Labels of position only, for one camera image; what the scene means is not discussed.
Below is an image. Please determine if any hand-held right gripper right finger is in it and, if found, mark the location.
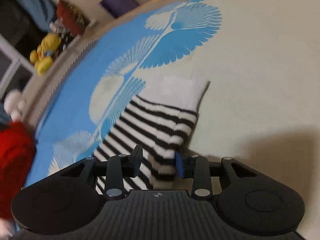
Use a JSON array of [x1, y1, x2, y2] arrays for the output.
[[175, 152, 256, 201]]

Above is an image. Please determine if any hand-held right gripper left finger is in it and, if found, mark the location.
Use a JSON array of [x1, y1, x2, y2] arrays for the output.
[[54, 144, 144, 201]]

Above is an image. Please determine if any black and white striped sweater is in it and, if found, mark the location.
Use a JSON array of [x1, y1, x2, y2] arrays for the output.
[[93, 76, 210, 195]]

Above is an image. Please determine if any blue and white patterned blanket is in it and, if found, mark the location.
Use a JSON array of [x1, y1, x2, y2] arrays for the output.
[[21, 0, 320, 240]]

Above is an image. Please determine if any red fuzzy cloth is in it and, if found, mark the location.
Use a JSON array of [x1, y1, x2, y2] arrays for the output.
[[0, 121, 37, 222]]

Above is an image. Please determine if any white plush toy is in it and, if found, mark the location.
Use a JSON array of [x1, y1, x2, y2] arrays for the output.
[[3, 89, 27, 121]]

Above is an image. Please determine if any yellow plush toy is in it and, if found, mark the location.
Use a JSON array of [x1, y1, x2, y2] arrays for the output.
[[29, 33, 62, 76]]

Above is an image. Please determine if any red patterned cushion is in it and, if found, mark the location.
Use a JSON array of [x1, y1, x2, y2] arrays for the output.
[[56, 0, 90, 37]]

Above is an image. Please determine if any purple cushion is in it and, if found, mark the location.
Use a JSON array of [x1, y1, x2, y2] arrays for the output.
[[99, 0, 139, 18]]

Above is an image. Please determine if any blue hanging cloth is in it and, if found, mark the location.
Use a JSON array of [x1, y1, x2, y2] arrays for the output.
[[7, 0, 57, 32]]

